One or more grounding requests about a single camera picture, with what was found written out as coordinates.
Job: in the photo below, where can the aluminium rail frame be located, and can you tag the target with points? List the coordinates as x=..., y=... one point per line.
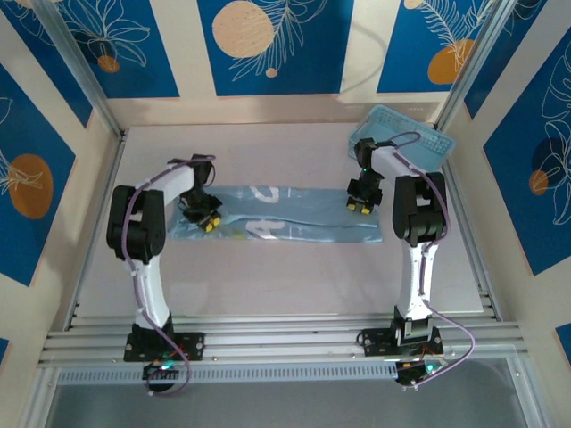
x=276, y=334

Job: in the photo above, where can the aluminium frame post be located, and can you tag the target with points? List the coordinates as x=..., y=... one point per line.
x=76, y=58
x=479, y=49

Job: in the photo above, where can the light blue t-shirt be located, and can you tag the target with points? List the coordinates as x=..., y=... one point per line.
x=312, y=209

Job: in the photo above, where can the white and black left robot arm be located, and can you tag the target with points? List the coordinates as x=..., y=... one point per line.
x=147, y=285

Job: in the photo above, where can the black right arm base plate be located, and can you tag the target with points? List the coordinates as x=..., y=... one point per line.
x=377, y=342

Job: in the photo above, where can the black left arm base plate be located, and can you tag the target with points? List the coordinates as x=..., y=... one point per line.
x=192, y=345

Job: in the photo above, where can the light blue plastic basket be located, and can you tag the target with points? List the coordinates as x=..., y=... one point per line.
x=428, y=138

